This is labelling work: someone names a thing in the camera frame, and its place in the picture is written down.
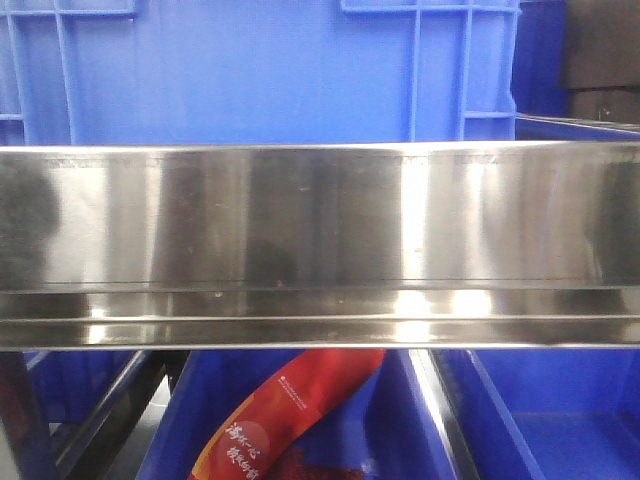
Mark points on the lower blue bin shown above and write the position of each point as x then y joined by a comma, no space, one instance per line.
383,431

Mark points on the blue bin right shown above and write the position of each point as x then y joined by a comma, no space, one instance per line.
576,70

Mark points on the large blue bin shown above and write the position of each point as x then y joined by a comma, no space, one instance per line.
256,72

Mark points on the red snack bag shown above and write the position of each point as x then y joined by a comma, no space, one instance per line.
283,408

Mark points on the lower blue tray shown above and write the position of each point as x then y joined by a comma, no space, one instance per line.
547,414

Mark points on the steel conveyor rail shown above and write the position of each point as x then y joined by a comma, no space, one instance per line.
446,245

